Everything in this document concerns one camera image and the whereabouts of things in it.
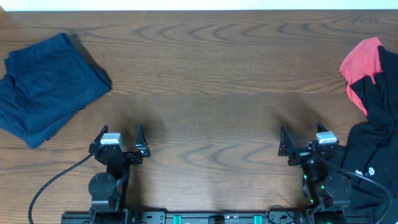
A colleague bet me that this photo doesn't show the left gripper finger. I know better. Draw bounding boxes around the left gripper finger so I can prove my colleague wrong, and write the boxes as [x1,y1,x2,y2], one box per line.
[91,125,108,146]
[136,124,148,149]

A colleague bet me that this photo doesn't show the black t-shirt with logo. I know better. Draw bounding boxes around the black t-shirt with logo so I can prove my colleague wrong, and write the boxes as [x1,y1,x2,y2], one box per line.
[331,46,397,223]

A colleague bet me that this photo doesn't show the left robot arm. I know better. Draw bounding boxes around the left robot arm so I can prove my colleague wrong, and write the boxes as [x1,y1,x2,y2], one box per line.
[88,124,150,224]

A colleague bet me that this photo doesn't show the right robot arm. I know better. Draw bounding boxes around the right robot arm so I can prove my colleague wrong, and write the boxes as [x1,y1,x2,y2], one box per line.
[278,123,352,223]

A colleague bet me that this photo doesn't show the folded navy blue garment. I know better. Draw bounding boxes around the folded navy blue garment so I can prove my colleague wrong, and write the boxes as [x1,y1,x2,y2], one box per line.
[1,33,111,148]

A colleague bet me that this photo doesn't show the red t-shirt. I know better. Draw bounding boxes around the red t-shirt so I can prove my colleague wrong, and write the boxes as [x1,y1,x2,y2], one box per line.
[339,37,382,116]

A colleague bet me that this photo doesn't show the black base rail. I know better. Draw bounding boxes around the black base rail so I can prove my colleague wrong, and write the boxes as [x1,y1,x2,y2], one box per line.
[60,210,373,224]

